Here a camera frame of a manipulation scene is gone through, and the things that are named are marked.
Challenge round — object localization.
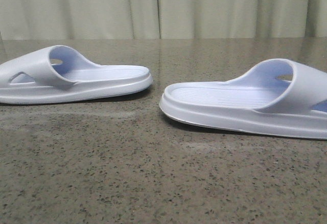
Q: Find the light blue slipper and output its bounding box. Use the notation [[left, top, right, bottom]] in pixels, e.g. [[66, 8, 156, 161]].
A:
[[159, 59, 326, 139], [1, 45, 152, 104]]

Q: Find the pale green curtain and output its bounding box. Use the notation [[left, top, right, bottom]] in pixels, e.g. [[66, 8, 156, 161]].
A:
[[1, 0, 326, 40]]

